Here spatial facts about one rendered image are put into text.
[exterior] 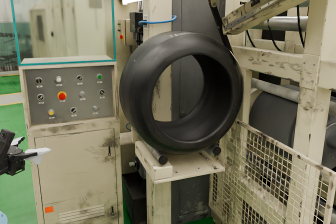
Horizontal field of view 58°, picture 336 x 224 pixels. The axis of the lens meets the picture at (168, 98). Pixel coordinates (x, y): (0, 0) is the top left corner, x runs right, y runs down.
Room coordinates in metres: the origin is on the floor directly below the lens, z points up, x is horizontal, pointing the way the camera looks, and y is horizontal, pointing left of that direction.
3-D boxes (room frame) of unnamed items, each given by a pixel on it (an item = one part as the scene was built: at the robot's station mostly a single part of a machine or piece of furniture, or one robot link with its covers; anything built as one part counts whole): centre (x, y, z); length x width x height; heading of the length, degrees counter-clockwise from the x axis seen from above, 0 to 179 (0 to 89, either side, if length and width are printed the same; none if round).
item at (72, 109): (1.96, 0.64, 0.63); 0.56 x 0.41 x 1.27; 110
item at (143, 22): (1.73, 0.06, 1.51); 0.19 x 0.19 x 0.06; 20
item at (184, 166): (1.50, -0.05, 0.80); 0.37 x 0.36 x 0.02; 110
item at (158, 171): (1.45, 0.08, 0.83); 0.36 x 0.09 x 0.06; 20
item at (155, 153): (1.44, 0.08, 0.90); 0.35 x 0.05 x 0.05; 20
